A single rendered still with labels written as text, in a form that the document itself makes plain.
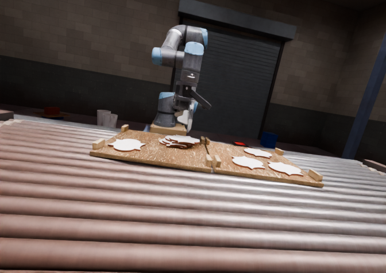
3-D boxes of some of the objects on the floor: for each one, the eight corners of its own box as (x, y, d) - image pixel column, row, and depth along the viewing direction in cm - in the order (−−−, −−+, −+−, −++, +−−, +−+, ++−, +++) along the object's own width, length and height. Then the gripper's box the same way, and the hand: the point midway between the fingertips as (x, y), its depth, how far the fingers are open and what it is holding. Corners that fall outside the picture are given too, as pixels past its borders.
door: (162, 125, 551) (179, 2, 483) (261, 139, 603) (289, 30, 535) (162, 128, 517) (180, -4, 449) (266, 142, 570) (297, 26, 502)
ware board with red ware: (32, 117, 407) (32, 105, 401) (55, 115, 453) (56, 104, 448) (47, 122, 392) (47, 109, 386) (70, 119, 438) (70, 108, 433)
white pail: (99, 131, 388) (100, 114, 381) (103, 128, 417) (104, 112, 410) (114, 133, 395) (116, 116, 388) (117, 130, 424) (119, 114, 416)
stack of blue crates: (259, 143, 534) (262, 131, 526) (269, 145, 539) (272, 132, 531) (264, 147, 503) (268, 133, 496) (274, 148, 509) (278, 135, 501)
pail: (111, 127, 437) (112, 112, 430) (98, 127, 415) (99, 111, 408) (107, 124, 457) (108, 110, 449) (93, 124, 435) (95, 109, 428)
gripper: (174, 81, 84) (168, 122, 87) (180, 79, 65) (172, 132, 69) (192, 84, 85) (185, 125, 89) (203, 84, 67) (193, 135, 71)
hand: (186, 129), depth 80 cm, fingers open, 14 cm apart
